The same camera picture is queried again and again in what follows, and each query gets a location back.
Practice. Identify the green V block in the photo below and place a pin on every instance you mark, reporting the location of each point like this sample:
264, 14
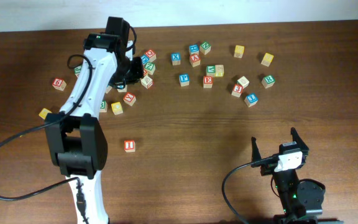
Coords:
210, 70

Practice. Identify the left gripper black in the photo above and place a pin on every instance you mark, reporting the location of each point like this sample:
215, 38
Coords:
138, 73

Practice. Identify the red Y block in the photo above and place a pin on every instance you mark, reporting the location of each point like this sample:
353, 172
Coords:
129, 99

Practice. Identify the red A block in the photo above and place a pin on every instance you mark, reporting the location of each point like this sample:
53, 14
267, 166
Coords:
195, 60

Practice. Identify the green J block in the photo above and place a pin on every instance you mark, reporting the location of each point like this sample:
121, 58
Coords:
77, 70

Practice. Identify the blue D block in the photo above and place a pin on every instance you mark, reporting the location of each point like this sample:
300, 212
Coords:
144, 59

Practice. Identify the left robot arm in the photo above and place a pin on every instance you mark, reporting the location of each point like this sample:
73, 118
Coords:
77, 144

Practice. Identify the blue 5 block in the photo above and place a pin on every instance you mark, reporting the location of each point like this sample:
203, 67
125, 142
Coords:
123, 89

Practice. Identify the blue L block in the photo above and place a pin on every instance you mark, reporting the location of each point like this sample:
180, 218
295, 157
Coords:
251, 100

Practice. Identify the red Q block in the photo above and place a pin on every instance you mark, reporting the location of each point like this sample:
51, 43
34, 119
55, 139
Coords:
151, 55

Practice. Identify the red I block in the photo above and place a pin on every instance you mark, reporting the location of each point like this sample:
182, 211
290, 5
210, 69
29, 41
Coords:
129, 146

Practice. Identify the green N block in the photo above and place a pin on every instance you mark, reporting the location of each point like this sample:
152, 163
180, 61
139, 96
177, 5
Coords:
205, 47

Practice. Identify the red E block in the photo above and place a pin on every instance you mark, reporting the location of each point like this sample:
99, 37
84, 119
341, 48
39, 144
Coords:
207, 82

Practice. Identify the blue T block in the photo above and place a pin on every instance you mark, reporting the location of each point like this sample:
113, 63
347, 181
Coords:
108, 89

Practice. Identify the red 6 block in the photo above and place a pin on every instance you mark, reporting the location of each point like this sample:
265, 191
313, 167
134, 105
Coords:
59, 84

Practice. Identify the yellow 8 block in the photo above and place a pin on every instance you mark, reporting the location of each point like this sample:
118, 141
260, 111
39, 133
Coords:
219, 70

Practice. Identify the blue X block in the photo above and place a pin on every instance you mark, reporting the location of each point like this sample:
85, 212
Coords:
176, 58

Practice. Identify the green Z block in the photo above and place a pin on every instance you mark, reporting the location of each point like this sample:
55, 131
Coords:
150, 68

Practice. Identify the yellow C block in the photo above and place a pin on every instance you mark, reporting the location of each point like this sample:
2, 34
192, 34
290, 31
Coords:
117, 108

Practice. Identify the yellow block far left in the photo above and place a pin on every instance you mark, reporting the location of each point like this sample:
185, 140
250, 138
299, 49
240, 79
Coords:
44, 112

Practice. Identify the plain wood red-edged block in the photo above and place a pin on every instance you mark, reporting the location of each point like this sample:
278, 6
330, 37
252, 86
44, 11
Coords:
147, 82

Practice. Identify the yellow block upper middle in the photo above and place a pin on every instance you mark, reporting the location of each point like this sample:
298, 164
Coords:
239, 51

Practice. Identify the blue P block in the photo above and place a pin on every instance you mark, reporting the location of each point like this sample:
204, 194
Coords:
184, 79

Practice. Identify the green R block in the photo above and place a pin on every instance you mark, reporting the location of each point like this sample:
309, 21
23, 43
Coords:
268, 81

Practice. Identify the red 3 block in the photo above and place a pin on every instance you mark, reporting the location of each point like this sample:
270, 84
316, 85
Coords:
237, 90

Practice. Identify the blue H block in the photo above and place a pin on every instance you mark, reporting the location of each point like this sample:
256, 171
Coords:
193, 49

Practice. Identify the green B block upper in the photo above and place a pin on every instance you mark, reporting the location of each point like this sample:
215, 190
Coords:
104, 107

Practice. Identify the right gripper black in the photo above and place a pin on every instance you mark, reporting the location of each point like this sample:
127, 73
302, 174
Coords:
256, 154

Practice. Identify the plain wood O block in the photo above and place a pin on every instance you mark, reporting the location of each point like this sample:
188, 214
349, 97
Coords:
243, 81

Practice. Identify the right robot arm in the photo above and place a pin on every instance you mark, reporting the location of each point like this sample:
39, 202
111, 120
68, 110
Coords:
301, 199

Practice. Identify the yellow block upper right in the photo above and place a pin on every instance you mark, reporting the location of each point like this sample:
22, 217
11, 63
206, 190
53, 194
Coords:
267, 59

